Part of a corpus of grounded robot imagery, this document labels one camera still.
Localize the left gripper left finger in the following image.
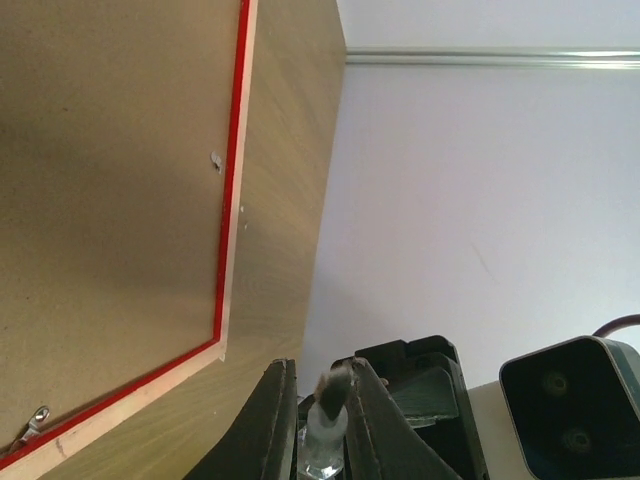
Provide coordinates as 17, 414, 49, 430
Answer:
186, 359, 298, 480

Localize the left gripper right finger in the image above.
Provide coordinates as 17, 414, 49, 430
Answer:
342, 357, 463, 479

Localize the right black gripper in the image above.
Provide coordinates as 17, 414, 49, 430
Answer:
355, 335, 489, 480

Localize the red photo frame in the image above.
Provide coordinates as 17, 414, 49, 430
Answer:
1, 1, 258, 479

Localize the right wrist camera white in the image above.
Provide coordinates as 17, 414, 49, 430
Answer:
499, 336, 639, 479

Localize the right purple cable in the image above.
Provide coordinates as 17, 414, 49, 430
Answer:
592, 313, 640, 339

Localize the right aluminium corner post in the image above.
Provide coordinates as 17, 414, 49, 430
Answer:
346, 47, 639, 70

